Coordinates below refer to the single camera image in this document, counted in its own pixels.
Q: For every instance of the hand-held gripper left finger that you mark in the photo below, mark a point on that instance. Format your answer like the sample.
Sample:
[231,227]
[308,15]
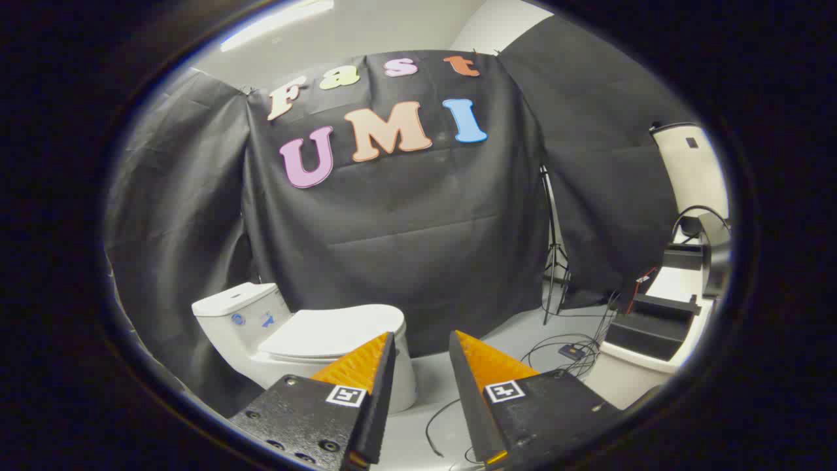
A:
[379,405]

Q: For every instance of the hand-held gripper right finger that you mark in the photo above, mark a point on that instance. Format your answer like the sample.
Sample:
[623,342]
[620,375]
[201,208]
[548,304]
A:
[467,405]

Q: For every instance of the white toilet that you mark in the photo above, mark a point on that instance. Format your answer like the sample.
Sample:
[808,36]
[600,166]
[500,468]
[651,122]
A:
[229,320]

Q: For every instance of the small black floor device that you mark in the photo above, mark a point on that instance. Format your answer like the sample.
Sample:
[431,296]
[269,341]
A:
[571,351]

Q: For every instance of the white table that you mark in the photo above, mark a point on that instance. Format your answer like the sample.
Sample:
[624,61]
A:
[621,383]

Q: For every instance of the black tripod stand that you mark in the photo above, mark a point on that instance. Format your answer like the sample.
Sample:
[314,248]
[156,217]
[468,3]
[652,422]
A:
[554,248]

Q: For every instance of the large black stepped box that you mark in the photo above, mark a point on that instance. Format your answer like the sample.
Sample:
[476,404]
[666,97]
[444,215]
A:
[644,333]

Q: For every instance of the small black box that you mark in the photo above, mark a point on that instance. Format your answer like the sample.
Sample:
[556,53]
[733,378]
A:
[683,257]

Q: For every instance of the dark grey curved device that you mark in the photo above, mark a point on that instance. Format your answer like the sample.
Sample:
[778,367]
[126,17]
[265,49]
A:
[718,255]

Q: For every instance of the white panel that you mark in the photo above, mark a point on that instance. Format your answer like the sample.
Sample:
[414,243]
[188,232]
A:
[696,173]

